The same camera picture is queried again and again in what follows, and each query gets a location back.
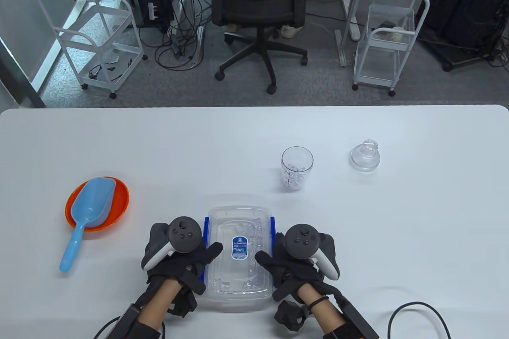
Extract white wire cart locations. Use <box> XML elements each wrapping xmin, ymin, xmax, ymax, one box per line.
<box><xmin>37</xmin><ymin>0</ymin><xmax>149</xmax><ymax>100</ymax></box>
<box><xmin>352</xmin><ymin>0</ymin><xmax>431</xmax><ymax>97</ymax></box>

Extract clear container lid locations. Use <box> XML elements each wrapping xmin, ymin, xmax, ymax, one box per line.
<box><xmin>207</xmin><ymin>206</ymin><xmax>275</xmax><ymax>302</ymax></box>

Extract black cables in cart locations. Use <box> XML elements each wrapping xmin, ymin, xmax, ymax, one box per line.
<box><xmin>87</xmin><ymin>56</ymin><xmax>134</xmax><ymax>82</ymax></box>

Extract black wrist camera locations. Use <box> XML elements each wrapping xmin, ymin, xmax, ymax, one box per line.
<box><xmin>274</xmin><ymin>300</ymin><xmax>310</xmax><ymax>333</ymax></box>
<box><xmin>167</xmin><ymin>285</ymin><xmax>198</xmax><ymax>318</ymax></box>

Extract hand grey controller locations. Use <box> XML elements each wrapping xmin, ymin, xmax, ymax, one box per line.
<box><xmin>285</xmin><ymin>223</ymin><xmax>341</xmax><ymax>281</ymax></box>
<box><xmin>141</xmin><ymin>216</ymin><xmax>203</xmax><ymax>272</ymax></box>

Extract clear container with blue clips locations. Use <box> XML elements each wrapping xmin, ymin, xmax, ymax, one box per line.
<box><xmin>203</xmin><ymin>205</ymin><xmax>277</xmax><ymax>313</ymax></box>

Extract clear plastic shaker cup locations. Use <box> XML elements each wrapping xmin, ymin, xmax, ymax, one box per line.
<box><xmin>281</xmin><ymin>146</ymin><xmax>314</xmax><ymax>192</ymax></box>

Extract person's left hand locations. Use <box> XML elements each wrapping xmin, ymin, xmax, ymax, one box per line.
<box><xmin>146</xmin><ymin>223</ymin><xmax>223</xmax><ymax>296</ymax></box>

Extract black strapped wrist device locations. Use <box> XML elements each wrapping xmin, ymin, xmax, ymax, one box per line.
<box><xmin>115</xmin><ymin>302</ymin><xmax>164</xmax><ymax>339</ymax></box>
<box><xmin>321</xmin><ymin>294</ymin><xmax>381</xmax><ymax>339</ymax></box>

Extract aluminium rail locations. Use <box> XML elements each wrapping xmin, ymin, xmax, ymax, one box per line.
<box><xmin>334</xmin><ymin>29</ymin><xmax>347</xmax><ymax>68</ymax></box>
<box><xmin>190</xmin><ymin>25</ymin><xmax>205</xmax><ymax>69</ymax></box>

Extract person's right forearm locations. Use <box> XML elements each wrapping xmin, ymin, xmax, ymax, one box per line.
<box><xmin>296</xmin><ymin>285</ymin><xmax>347</xmax><ymax>336</ymax></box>

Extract black wrist device cable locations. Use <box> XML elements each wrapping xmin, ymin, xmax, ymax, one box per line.
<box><xmin>387</xmin><ymin>302</ymin><xmax>452</xmax><ymax>339</ymax></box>
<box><xmin>93</xmin><ymin>315</ymin><xmax>120</xmax><ymax>339</ymax></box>

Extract clear plastic shaker lid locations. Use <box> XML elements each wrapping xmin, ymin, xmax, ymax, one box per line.
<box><xmin>350</xmin><ymin>139</ymin><xmax>381</xmax><ymax>174</ymax></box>

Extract person's left forearm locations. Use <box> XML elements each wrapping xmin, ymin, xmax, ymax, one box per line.
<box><xmin>137</xmin><ymin>279</ymin><xmax>180</xmax><ymax>330</ymax></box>

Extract blue plastic scoop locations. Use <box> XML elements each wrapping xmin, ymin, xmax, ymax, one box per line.
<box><xmin>59</xmin><ymin>177</ymin><xmax>117</xmax><ymax>274</ymax></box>

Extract person's right hand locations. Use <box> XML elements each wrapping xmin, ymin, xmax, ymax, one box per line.
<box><xmin>254</xmin><ymin>232</ymin><xmax>322</xmax><ymax>302</ymax></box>

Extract white power strip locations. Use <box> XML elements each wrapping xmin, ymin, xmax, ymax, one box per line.
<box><xmin>341</xmin><ymin>0</ymin><xmax>361</xmax><ymax>41</ymax></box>

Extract orange bowl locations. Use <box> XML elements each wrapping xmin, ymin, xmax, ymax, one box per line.
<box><xmin>65</xmin><ymin>176</ymin><xmax>130</xmax><ymax>233</ymax></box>

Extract tangle of black floor cables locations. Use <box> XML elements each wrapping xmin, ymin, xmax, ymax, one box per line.
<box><xmin>137</xmin><ymin>0</ymin><xmax>217</xmax><ymax>72</ymax></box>

